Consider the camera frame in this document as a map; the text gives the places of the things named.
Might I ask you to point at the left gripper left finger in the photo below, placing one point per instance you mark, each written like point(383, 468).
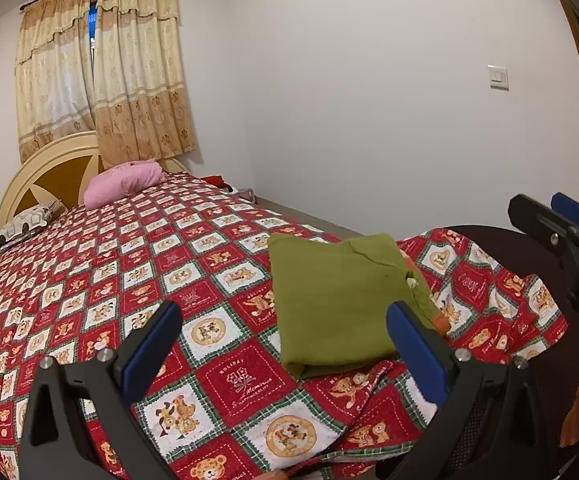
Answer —
point(56, 443)

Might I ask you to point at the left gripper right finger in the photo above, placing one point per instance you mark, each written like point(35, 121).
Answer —
point(434, 359)

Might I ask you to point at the green orange striped knit sweater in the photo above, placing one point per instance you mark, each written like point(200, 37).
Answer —
point(331, 301)

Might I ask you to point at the red patchwork teddy bedspread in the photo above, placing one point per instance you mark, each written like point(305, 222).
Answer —
point(222, 406)

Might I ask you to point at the car print pillow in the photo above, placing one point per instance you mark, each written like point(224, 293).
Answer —
point(28, 223)

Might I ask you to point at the pink pillow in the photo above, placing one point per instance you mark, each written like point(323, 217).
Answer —
point(122, 181)

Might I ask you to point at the cream wooden headboard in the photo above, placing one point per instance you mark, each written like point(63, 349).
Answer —
point(61, 170)

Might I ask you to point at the red item behind bed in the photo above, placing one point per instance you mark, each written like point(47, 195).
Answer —
point(218, 182)

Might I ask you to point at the beige patterned window curtain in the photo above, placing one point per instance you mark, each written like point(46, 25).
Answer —
point(113, 67)

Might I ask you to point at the white wall light switch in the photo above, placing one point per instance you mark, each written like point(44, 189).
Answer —
point(498, 77)

